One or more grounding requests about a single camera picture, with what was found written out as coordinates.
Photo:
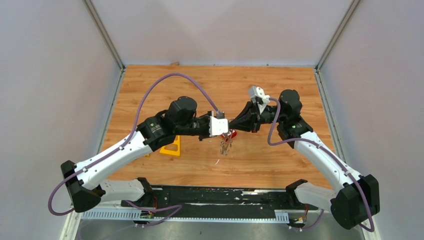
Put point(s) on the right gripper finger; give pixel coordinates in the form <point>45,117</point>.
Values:
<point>244,125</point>
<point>245,113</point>

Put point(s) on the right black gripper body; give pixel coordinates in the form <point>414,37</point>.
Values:
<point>268,114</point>

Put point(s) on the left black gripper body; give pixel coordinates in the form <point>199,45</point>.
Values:
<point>199,126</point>

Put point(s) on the grey metal keyring disc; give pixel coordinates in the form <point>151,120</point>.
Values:
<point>225,145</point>

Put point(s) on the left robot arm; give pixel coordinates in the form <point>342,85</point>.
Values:
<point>87,181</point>

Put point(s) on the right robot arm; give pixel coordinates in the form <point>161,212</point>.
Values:
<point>353,199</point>

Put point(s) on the red window toy block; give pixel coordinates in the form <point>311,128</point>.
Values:
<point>229,135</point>

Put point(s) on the yellow triangular toy block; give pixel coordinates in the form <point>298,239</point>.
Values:
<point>172,149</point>

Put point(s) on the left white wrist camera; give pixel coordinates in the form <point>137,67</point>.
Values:
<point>218,126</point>

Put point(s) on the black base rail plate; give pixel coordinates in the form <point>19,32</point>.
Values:
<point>221,202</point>

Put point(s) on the white slotted cable duct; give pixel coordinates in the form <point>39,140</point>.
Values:
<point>138,215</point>

